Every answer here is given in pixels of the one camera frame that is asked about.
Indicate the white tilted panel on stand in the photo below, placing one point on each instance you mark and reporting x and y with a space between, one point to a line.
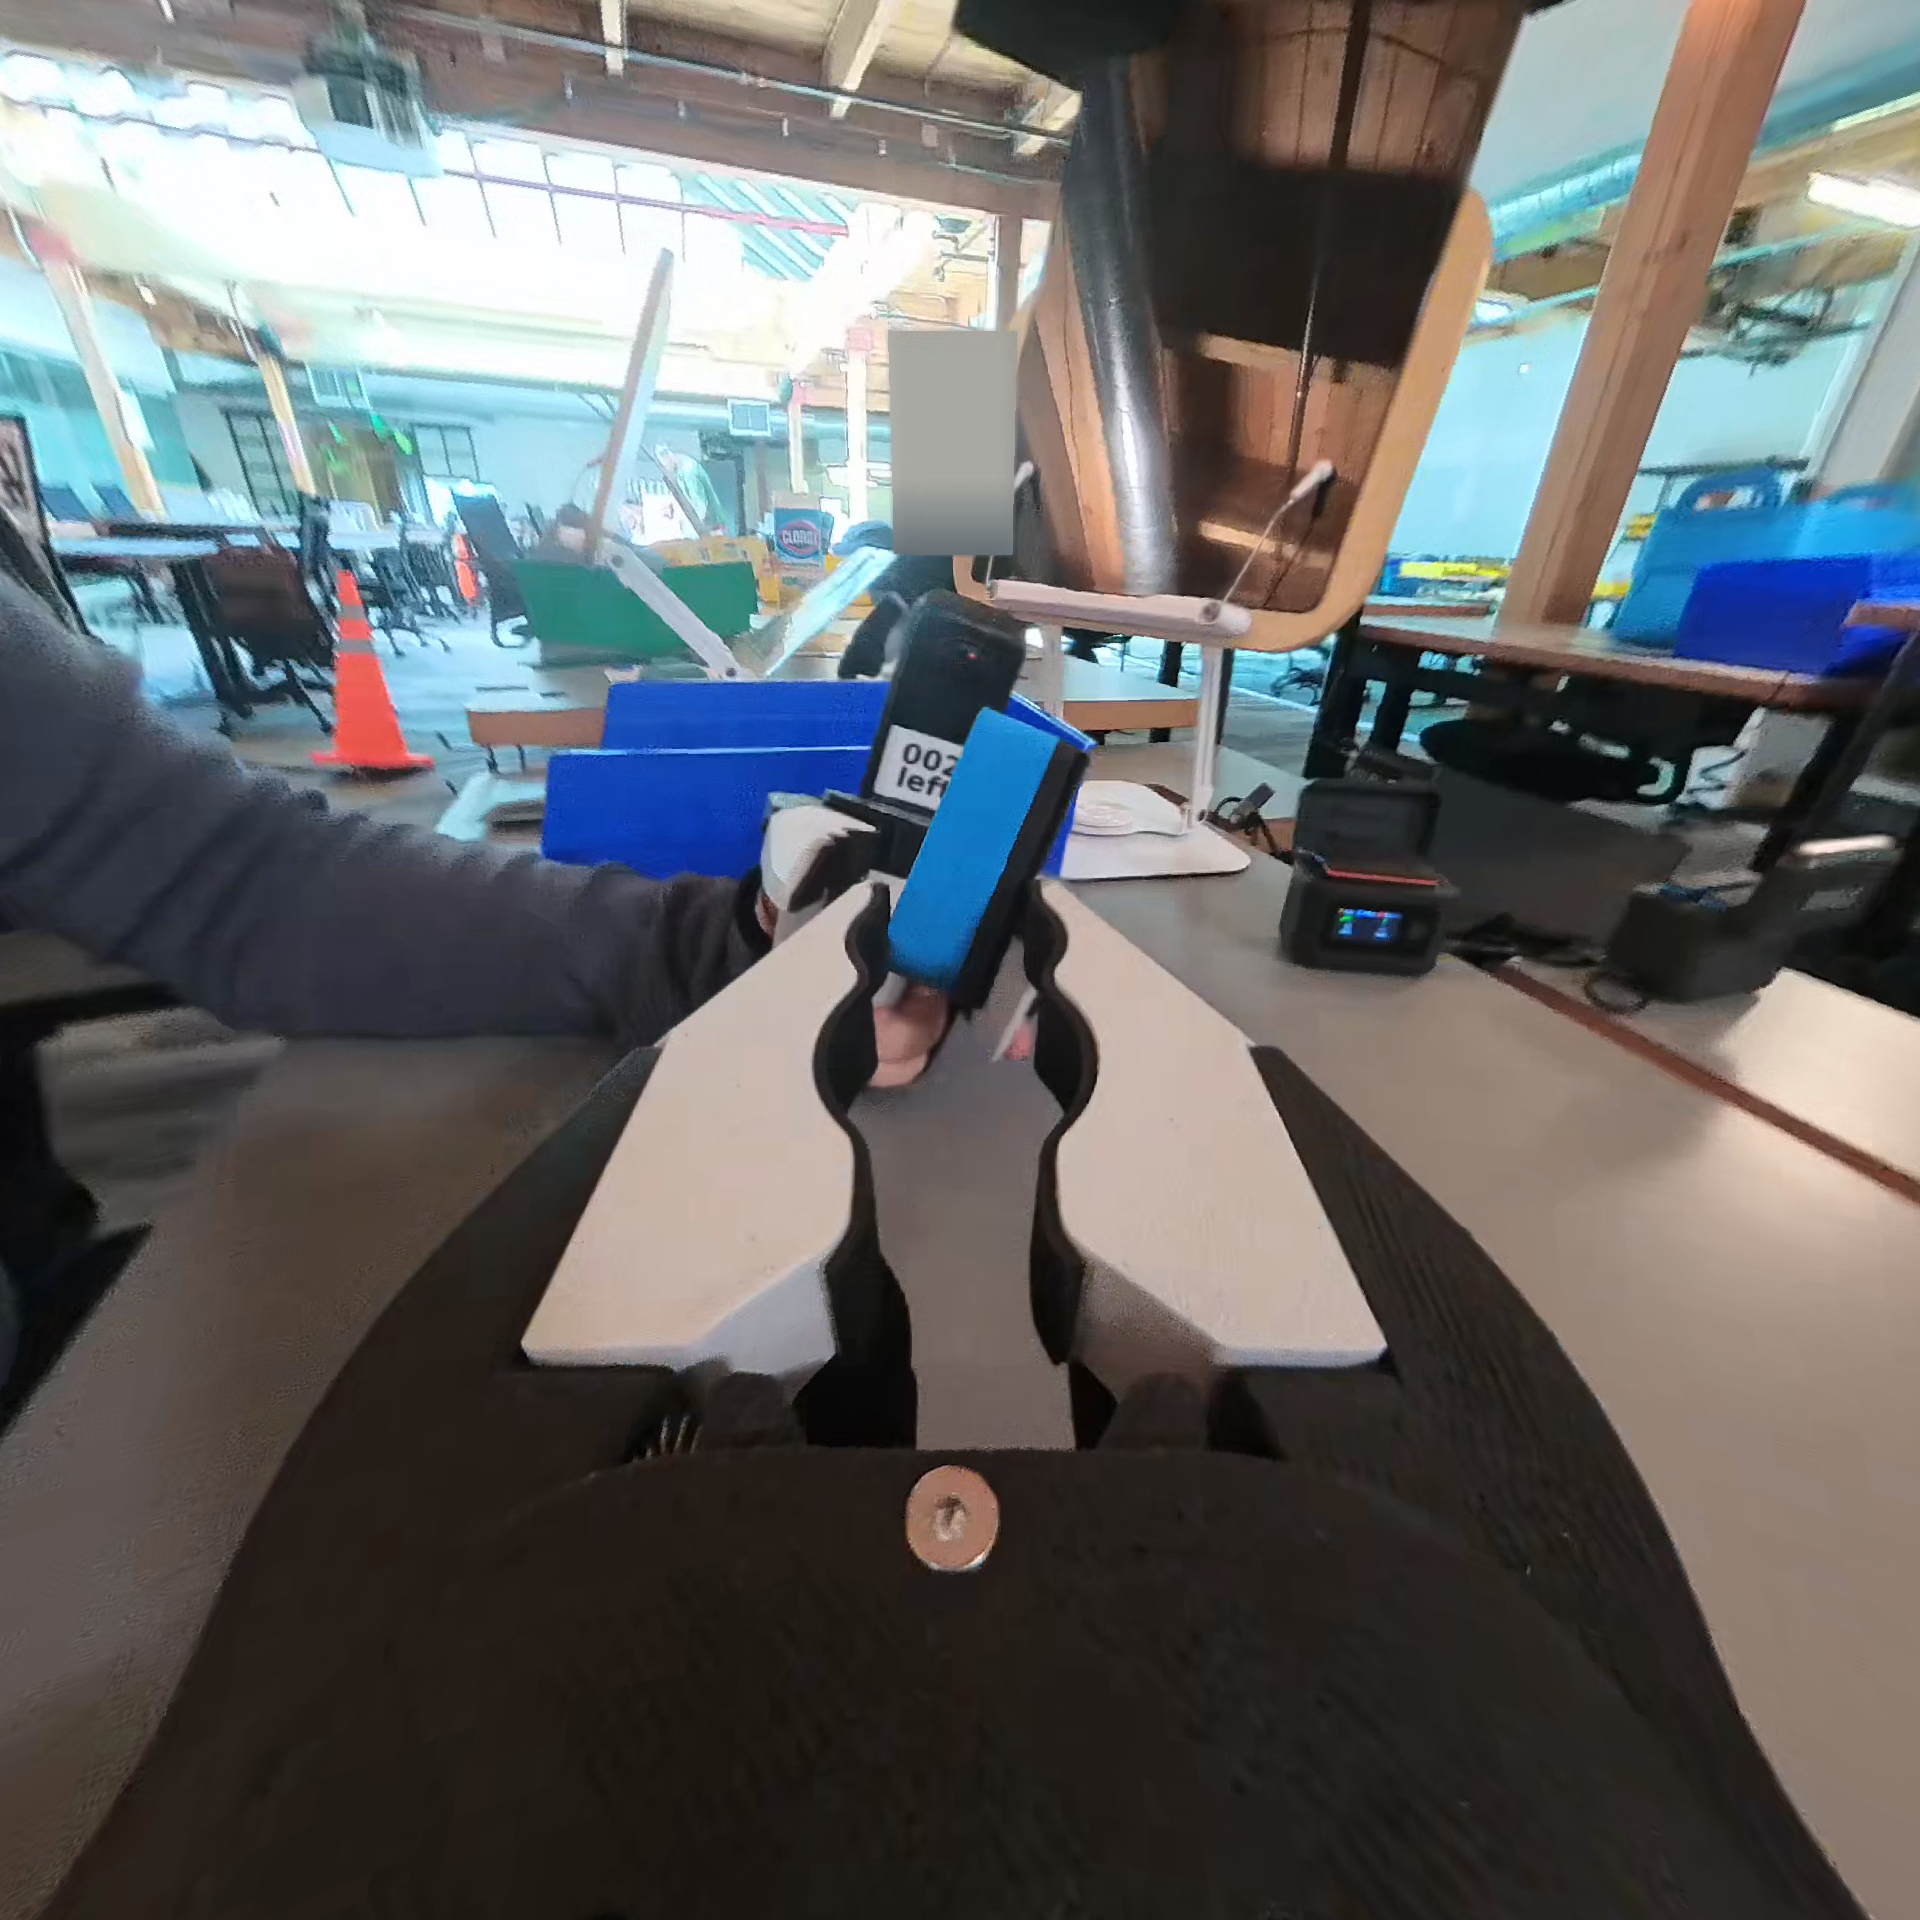
630 404

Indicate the green panel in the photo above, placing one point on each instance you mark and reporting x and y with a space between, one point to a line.
599 608

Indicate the person's left hand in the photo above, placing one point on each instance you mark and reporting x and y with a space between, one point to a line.
909 1043

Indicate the person's left forearm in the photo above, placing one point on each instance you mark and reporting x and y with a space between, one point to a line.
375 931

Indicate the large blue plastic bin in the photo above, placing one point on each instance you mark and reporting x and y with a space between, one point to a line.
675 795

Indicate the blue eraser black felt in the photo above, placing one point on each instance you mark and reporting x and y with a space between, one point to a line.
967 839

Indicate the black battery charger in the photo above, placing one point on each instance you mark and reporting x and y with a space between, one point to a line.
1711 937

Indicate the black power station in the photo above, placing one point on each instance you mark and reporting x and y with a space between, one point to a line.
1366 901

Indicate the light blue tool caddy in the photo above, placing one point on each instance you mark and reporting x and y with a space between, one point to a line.
1664 570

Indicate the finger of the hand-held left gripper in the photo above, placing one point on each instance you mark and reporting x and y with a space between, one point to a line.
810 855

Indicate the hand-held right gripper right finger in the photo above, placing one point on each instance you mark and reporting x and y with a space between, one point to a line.
1215 1201

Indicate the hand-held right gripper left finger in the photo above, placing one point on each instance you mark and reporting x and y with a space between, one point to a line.
706 1201

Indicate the dark blue plastic bin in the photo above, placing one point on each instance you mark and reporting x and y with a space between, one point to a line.
1771 616

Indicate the brown office chair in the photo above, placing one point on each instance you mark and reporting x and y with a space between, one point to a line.
264 616

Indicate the brown-topped desk black legs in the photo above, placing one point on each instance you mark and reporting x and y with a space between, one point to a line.
1576 645

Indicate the light on black tripod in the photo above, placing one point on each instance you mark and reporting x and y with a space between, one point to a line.
1839 763

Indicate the wood-framed panel on stand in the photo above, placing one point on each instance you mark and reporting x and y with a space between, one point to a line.
1411 450

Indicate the orange traffic cone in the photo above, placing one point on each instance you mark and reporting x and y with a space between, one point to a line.
360 691

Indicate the wooden post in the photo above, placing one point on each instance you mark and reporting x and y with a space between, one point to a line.
1652 299

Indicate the black office chair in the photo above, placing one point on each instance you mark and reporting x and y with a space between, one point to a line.
1546 757

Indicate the ceiling projector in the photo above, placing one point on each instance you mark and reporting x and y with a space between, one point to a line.
360 112

